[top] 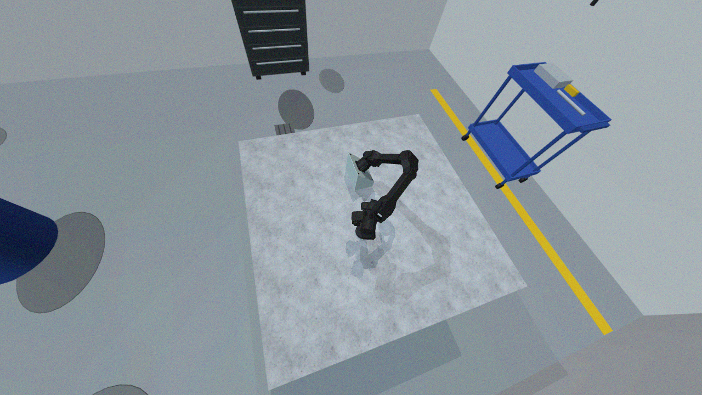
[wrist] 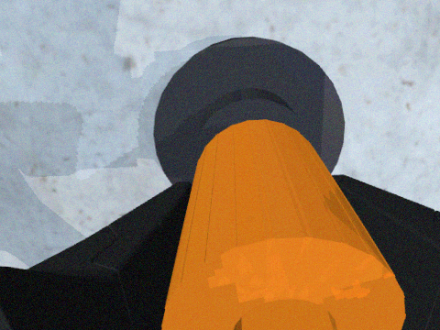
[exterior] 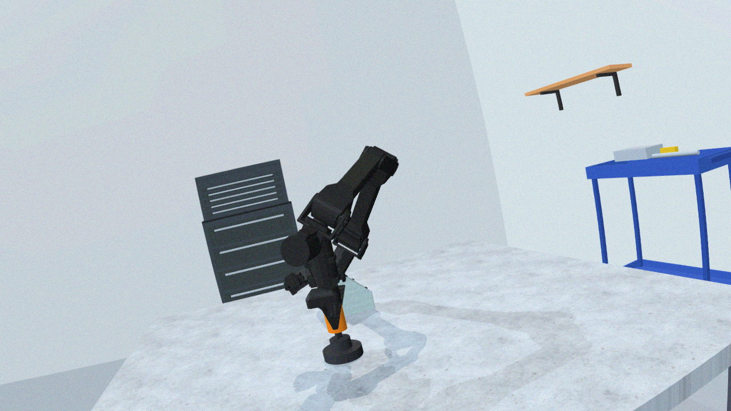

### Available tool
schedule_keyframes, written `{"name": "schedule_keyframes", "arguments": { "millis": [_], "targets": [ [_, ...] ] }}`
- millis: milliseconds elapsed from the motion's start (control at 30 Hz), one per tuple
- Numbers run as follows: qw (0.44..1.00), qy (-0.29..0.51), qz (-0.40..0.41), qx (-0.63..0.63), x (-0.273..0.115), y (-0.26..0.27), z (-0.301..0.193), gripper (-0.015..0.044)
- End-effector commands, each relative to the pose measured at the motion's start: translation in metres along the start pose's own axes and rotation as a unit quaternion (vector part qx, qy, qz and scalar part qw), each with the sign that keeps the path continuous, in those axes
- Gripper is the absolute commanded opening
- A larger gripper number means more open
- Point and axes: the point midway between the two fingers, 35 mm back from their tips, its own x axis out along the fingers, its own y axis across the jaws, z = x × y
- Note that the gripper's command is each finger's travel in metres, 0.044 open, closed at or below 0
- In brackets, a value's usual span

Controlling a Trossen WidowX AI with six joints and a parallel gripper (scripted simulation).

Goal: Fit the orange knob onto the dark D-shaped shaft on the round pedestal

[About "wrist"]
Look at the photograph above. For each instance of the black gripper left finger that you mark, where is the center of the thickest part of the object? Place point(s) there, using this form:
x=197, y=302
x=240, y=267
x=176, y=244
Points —
x=115, y=279

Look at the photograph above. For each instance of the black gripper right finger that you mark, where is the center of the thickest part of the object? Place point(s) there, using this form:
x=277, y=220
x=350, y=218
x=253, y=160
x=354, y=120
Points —
x=408, y=236

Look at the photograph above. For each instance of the grey round pedestal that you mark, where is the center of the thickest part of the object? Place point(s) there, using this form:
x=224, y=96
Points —
x=245, y=79

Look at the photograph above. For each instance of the orange knob with d-shaped hole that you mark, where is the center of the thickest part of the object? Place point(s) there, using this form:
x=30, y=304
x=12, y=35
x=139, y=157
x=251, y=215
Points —
x=270, y=242

